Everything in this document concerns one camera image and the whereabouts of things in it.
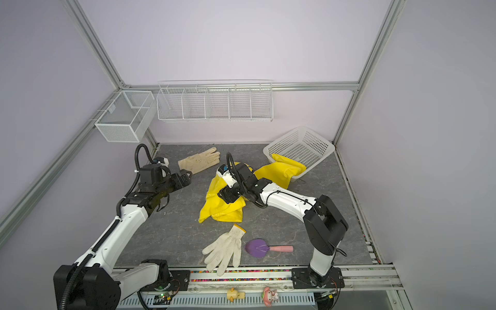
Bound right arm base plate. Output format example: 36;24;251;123
291;267;345;289

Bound white plastic laundry basket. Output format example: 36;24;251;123
263;126;335;182

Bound white wire wall shelf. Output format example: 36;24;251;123
156;80;274;122

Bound aluminium frame rail front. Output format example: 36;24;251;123
110;264;404;297

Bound yellow duck figurine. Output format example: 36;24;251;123
226;288;245;302

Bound white knit work glove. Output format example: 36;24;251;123
202;224;246;277

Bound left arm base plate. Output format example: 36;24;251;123
152;270;191;292

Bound beige fabric glove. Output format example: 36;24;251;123
178;147;220;174

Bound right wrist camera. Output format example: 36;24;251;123
216;164;238;188

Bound purple pink toy shovel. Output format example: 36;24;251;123
245;239;294;258

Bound pink white doll figurine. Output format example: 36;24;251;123
262;287;279;307

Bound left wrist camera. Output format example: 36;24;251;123
154;156;169;167

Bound yellow trousers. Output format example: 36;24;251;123
198;154;307;223

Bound white mesh wall box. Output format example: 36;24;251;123
96;90;157;143

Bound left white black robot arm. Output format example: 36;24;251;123
53;143;192;309

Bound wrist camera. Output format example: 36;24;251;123
216;164;238;188
154;156;169;167

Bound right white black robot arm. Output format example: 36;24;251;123
217;152;349;289

